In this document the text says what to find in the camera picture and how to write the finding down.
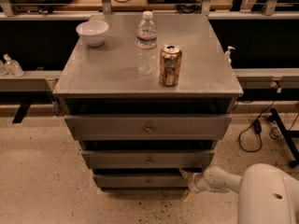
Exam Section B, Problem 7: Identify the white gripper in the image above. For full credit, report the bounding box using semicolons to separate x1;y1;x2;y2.
178;169;206;202

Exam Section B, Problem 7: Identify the grey bottom drawer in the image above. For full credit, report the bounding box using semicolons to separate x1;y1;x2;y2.
93;174;187;189

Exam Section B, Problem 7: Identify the grey drawer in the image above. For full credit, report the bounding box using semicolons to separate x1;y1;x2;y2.
65;114;232;141
81;149;214;169
93;174;187;189

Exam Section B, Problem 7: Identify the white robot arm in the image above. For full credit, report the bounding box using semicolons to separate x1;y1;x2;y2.
179;163;299;224

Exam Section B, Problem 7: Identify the grey top drawer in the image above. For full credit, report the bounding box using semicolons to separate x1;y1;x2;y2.
65;114;232;141

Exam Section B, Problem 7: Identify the grey drawer cabinet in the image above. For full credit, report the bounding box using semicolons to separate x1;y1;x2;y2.
53;13;243;178

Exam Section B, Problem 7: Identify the grey middle drawer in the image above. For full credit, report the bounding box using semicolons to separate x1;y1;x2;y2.
81;149;214;169

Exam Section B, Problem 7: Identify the black stand leg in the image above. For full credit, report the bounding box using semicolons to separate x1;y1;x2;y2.
270;108;299;168

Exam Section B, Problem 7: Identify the orange soda can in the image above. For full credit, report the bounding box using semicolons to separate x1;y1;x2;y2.
160;45;182;86

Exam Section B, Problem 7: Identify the white pump dispenser bottle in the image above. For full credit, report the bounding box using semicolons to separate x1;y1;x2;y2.
224;46;235;63

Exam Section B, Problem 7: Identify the clear plastic water bottle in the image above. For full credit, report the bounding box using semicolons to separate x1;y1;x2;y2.
136;10;158;75

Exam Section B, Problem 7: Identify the white bowl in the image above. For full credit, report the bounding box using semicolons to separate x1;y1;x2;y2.
76;21;109;47

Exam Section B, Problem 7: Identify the clear sanitizer bottle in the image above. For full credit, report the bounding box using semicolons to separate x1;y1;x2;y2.
3;54;24;77

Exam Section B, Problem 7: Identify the black floor power cable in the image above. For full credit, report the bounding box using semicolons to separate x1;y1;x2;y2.
237;101;277;154

